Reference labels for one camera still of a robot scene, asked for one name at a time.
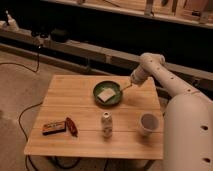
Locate green ceramic bowl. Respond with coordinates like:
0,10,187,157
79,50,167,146
93,81,122,106

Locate white spray bottle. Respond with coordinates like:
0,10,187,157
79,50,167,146
5,11,19,31

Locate yellow hook end tool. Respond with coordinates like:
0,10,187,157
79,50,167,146
120,85,132,91

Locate black round device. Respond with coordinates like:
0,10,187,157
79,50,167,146
50,29,69,43

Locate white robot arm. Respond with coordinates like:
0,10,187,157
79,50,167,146
130,53,213,171

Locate black floor cable left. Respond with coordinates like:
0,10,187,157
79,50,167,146
0,46,81,171

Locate wooden table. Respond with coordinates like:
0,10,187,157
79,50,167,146
24,75,163,160

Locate beige sponge in bowl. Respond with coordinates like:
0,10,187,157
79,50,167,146
98,88,115,102

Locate white plastic cup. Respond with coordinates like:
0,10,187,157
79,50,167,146
138,113,159,137

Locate red brown packet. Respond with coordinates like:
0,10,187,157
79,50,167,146
66,117,78,137

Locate small white bottle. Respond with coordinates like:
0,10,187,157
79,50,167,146
101,112,113,138

